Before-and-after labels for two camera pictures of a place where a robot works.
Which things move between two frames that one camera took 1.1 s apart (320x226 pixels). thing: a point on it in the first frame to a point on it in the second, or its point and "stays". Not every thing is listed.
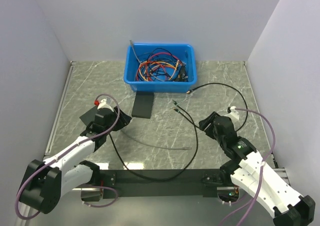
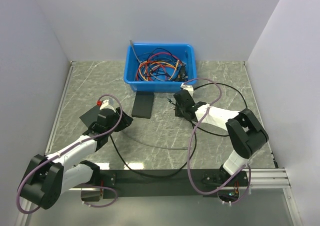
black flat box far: [143, 104] stays
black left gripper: [123, 120] stays
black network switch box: [89, 116] stays
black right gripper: [204, 122] to [177, 113]
